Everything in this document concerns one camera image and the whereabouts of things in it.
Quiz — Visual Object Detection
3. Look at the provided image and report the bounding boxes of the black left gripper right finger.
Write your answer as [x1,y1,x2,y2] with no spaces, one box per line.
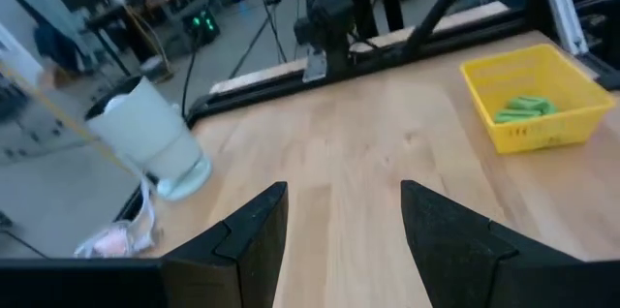
[400,179,588,308]

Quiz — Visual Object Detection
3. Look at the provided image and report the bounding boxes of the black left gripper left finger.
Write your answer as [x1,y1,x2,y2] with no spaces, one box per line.
[162,180,290,308]

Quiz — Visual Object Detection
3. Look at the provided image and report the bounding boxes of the yellow plastic basket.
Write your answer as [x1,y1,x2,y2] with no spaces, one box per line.
[459,43,618,156]

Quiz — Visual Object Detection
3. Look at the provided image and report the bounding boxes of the black computer green lights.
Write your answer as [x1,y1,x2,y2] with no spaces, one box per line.
[185,6,222,48]

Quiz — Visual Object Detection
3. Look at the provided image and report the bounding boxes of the black tripod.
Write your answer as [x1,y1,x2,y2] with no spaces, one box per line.
[227,0,293,79]

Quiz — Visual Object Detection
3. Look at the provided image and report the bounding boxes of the person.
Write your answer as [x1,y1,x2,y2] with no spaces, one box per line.
[32,20,84,90]

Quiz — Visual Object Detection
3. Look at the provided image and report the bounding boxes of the white cable bundle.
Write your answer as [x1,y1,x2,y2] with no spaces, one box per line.
[72,170,164,259]

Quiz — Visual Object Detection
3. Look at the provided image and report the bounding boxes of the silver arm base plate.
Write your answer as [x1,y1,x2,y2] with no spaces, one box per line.
[301,46,328,83]

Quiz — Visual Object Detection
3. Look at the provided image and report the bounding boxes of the yellow hanging cable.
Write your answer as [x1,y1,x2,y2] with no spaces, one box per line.
[0,60,142,179]

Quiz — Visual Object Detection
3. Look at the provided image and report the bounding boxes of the silver aluminium bracket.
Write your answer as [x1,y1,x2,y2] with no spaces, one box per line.
[542,0,590,57]

